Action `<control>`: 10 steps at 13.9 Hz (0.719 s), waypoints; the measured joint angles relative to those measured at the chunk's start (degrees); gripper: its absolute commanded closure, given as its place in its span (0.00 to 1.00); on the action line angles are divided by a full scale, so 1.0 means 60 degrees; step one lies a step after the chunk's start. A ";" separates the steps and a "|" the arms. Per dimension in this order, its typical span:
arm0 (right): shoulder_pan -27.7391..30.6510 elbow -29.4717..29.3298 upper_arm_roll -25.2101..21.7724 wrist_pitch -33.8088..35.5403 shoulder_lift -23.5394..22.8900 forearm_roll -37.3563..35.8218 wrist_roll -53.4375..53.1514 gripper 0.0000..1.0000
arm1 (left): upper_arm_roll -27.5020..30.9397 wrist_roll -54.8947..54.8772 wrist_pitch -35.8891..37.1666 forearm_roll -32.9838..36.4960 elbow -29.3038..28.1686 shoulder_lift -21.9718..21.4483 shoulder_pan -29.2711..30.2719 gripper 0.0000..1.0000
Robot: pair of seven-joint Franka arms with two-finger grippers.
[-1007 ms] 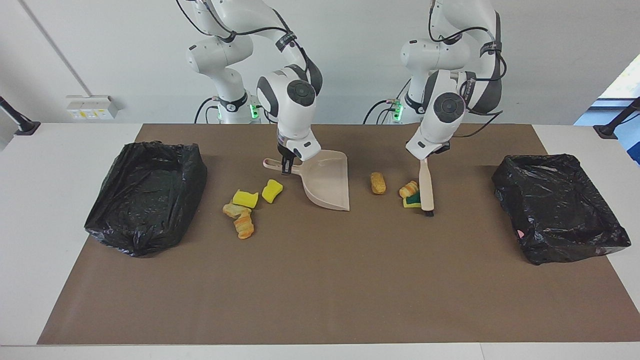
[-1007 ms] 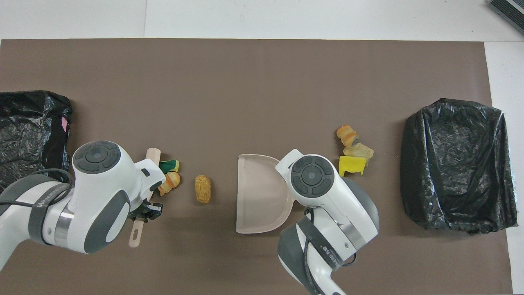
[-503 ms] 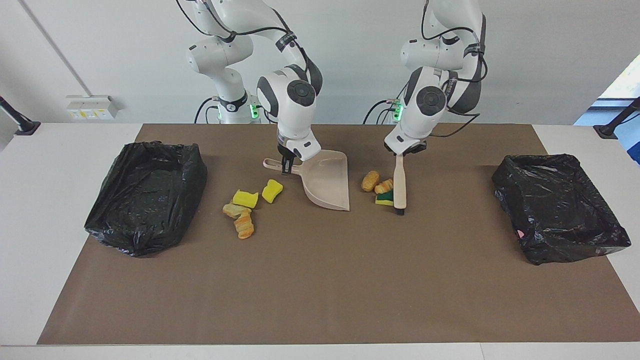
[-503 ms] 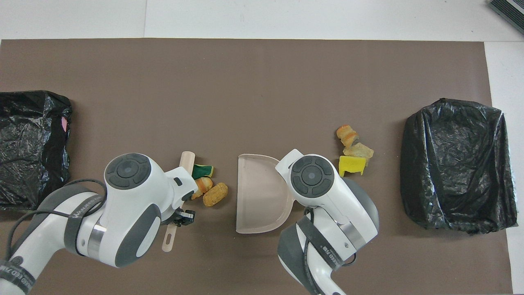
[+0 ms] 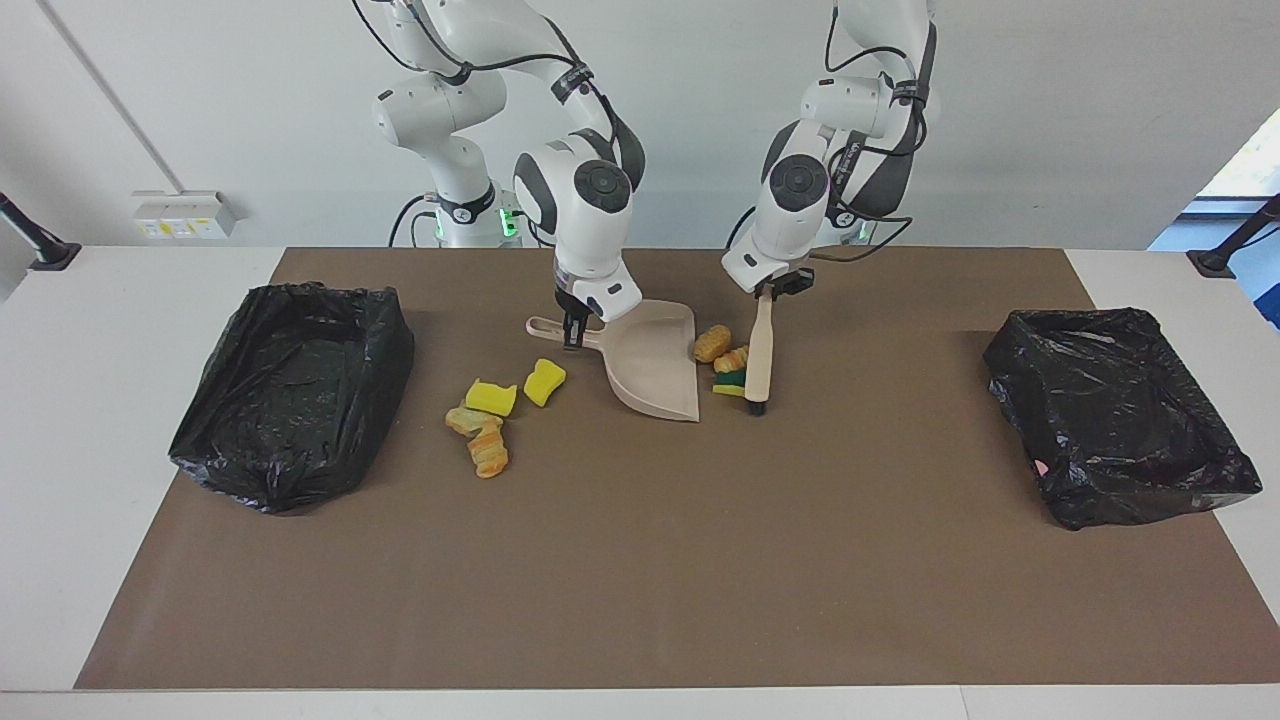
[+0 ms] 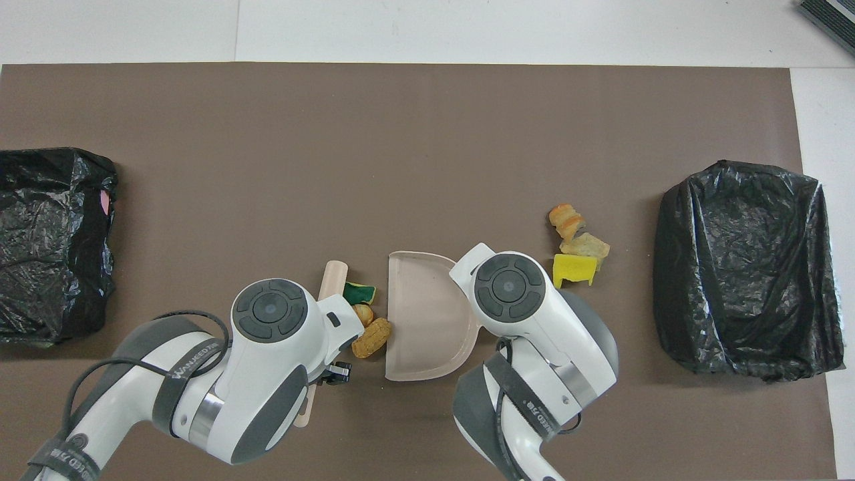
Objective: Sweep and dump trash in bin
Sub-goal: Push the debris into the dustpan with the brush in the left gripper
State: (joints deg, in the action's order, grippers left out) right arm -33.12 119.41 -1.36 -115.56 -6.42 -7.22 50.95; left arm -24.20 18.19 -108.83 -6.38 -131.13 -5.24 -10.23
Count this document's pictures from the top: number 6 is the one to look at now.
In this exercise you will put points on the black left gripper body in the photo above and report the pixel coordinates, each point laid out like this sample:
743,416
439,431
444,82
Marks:
337,373

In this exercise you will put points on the bumpy golden bread roll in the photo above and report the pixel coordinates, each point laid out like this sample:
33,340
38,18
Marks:
371,339

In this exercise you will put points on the striped orange croissant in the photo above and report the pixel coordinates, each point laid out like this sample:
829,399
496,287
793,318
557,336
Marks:
566,220
364,314

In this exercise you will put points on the yellow green scouring sponge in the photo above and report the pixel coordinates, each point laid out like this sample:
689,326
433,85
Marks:
573,270
359,292

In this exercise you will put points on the beige hand brush black bristles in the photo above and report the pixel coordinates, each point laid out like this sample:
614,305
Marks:
332,277

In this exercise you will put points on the beige plastic dustpan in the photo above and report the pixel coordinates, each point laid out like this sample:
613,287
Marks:
421,321

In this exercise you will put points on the toasted bread chunk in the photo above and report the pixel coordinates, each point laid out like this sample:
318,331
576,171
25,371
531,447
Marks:
586,246

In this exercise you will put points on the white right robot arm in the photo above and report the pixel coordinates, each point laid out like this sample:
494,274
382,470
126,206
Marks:
534,347

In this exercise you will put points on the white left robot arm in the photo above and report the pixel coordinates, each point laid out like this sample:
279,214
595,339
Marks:
254,374

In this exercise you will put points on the black bin with pink spot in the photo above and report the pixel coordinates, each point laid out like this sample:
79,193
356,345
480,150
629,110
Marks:
47,254

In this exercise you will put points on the black bag lined bin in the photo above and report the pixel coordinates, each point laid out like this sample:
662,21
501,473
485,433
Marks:
748,280

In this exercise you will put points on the brown table mat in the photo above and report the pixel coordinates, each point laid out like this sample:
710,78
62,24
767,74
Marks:
427,153

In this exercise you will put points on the dark ribbed panel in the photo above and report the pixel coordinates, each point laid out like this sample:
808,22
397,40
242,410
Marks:
831,20

